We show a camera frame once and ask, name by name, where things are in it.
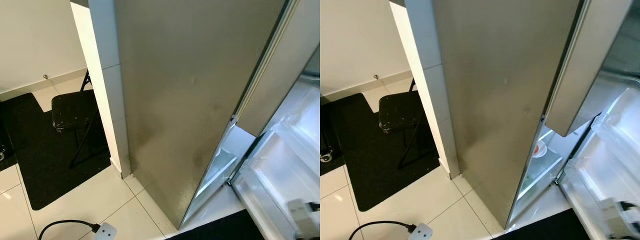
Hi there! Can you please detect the silver fridge door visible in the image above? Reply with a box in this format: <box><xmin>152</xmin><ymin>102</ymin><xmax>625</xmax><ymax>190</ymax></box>
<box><xmin>227</xmin><ymin>75</ymin><xmax>321</xmax><ymax>240</ymax></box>
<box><xmin>554</xmin><ymin>87</ymin><xmax>640</xmax><ymax>240</ymax></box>

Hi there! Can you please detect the silver fridge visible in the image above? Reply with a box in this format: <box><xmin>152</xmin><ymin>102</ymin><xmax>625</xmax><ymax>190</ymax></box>
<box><xmin>87</xmin><ymin>0</ymin><xmax>321</xmax><ymax>232</ymax></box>
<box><xmin>402</xmin><ymin>0</ymin><xmax>640</xmax><ymax>231</ymax></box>

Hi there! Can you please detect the black rubber floor mat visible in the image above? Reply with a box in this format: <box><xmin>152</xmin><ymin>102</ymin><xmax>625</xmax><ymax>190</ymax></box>
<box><xmin>0</xmin><ymin>92</ymin><xmax>112</xmax><ymax>211</ymax></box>
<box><xmin>320</xmin><ymin>92</ymin><xmax>441</xmax><ymax>212</ymax></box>

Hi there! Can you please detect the dark carpet floor mat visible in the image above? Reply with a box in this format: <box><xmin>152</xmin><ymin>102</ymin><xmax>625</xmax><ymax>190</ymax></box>
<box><xmin>165</xmin><ymin>209</ymin><xmax>266</xmax><ymax>240</ymax></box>
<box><xmin>492</xmin><ymin>208</ymin><xmax>591</xmax><ymax>240</ymax></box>

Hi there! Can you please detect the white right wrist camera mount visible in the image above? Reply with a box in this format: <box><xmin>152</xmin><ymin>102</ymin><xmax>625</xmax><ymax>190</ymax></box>
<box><xmin>286</xmin><ymin>198</ymin><xmax>321</xmax><ymax>240</ymax></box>
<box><xmin>600</xmin><ymin>197</ymin><xmax>640</xmax><ymax>240</ymax></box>

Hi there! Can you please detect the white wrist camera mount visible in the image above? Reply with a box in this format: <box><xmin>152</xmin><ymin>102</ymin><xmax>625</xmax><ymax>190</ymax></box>
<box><xmin>600</xmin><ymin>197</ymin><xmax>640</xmax><ymax>240</ymax></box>
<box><xmin>92</xmin><ymin>222</ymin><xmax>118</xmax><ymax>240</ymax></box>
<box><xmin>407</xmin><ymin>222</ymin><xmax>434</xmax><ymax>240</ymax></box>
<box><xmin>286</xmin><ymin>198</ymin><xmax>321</xmax><ymax>240</ymax></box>

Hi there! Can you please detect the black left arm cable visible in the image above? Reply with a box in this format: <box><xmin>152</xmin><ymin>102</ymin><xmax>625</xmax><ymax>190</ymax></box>
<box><xmin>348</xmin><ymin>220</ymin><xmax>417</xmax><ymax>240</ymax></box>
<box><xmin>37</xmin><ymin>219</ymin><xmax>102</xmax><ymax>240</ymax></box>

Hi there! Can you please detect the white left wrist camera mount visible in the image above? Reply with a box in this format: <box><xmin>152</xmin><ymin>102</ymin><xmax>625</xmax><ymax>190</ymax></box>
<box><xmin>92</xmin><ymin>222</ymin><xmax>118</xmax><ymax>240</ymax></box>
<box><xmin>407</xmin><ymin>222</ymin><xmax>434</xmax><ymax>240</ymax></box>

